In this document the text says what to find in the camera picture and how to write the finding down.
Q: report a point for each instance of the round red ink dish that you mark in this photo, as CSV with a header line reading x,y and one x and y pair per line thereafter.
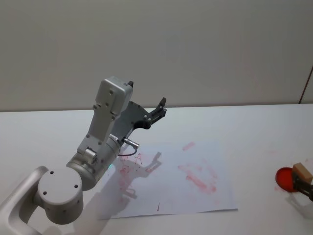
x,y
283,180

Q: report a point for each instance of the small wooden stamp block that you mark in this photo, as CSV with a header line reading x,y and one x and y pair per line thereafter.
x,y
302,171

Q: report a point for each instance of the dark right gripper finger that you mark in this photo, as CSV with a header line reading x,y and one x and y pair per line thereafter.
x,y
304,187

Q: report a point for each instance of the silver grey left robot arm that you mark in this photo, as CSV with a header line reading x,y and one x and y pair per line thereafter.
x,y
58,191

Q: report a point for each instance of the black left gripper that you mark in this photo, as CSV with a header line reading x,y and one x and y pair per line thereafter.
x,y
133,115

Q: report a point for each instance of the white paper sheet, red stains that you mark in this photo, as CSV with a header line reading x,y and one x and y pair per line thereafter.
x,y
176,181

